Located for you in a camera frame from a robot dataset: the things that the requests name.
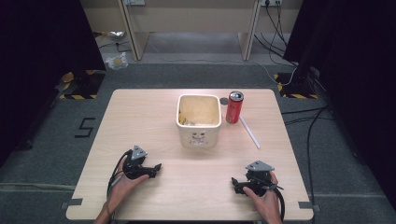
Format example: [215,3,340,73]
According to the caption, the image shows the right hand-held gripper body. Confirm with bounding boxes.
[245,160,276,198]

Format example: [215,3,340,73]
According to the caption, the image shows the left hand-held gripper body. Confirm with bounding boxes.
[121,145,149,181]

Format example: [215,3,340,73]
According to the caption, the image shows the white straw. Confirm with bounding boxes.
[238,115,262,150]

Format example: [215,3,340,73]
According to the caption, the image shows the cream plastic bin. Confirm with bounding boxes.
[176,93,223,149]

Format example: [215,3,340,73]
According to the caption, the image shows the red drink can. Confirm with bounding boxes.
[225,91,245,125]

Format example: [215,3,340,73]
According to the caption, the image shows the person's left hand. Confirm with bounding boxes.
[106,156,150,210]

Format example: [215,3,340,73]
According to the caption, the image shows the person's right hand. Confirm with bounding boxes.
[242,171,283,220]

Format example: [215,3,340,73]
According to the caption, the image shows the grey tape piece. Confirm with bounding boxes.
[60,198,84,210]
[297,201,321,213]

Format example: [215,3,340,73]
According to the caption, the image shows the black stand base striped tape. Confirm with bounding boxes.
[58,69,106,101]
[273,72,320,100]

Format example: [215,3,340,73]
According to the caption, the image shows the crumpled clear plastic bag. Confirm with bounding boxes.
[105,51,130,72]

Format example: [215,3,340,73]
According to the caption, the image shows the crumpled silver foil bag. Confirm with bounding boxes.
[92,30,126,43]

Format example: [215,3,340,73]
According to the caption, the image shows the black curtain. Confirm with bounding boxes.
[0,0,107,167]
[282,0,396,213]

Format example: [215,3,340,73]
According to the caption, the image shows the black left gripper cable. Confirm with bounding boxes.
[106,149,134,200]

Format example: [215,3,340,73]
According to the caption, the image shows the thin black floor cable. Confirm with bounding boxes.
[97,39,133,53]

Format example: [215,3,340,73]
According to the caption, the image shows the black socket cables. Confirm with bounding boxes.
[253,2,299,68]

